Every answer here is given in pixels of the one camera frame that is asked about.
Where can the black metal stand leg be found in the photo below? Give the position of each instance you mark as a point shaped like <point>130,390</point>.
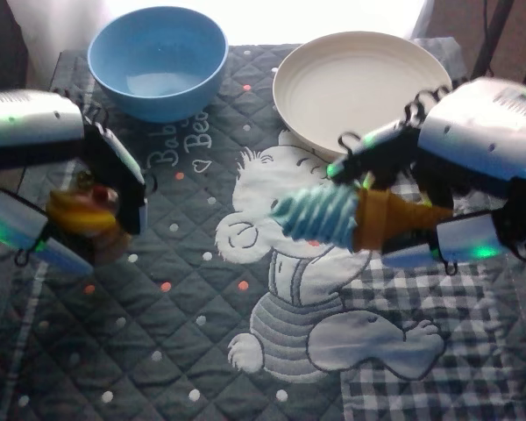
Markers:
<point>493,35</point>

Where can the grey quilt with printed bear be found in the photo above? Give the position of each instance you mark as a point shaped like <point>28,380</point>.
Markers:
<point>158,329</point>

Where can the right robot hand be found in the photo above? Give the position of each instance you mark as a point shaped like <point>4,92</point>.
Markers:
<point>478,127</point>

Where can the blue bowl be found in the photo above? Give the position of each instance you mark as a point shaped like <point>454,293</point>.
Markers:
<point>158,57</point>

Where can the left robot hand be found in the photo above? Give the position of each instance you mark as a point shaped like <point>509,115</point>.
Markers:
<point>30,118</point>

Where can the white plate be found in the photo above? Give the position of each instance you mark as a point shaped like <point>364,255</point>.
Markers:
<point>359,92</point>

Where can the blue toy ice cream cone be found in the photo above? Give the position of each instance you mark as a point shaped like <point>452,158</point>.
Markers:
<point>377,219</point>

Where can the yellow toy food item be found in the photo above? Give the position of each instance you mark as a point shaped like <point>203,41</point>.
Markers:
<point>81,215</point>

